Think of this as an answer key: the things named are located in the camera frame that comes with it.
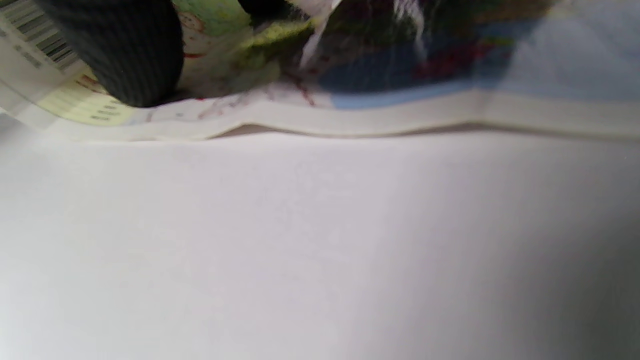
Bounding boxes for person's right hand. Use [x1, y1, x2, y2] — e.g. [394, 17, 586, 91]
[35, 0, 185, 108]

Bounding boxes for colourful paper map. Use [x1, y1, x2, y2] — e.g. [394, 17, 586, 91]
[0, 0, 640, 142]

